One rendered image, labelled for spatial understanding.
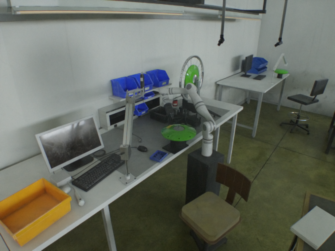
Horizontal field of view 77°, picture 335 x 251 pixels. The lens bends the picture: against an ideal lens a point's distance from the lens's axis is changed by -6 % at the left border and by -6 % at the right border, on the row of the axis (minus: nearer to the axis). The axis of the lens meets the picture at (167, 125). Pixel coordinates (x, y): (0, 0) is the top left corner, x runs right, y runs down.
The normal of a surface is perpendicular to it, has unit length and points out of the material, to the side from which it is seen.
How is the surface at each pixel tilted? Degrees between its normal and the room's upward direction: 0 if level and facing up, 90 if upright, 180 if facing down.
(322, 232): 0
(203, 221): 0
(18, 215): 0
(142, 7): 90
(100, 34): 90
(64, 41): 90
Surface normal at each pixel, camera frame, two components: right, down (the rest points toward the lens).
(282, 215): 0.00, -0.90
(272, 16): -0.63, 0.33
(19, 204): 0.84, 0.17
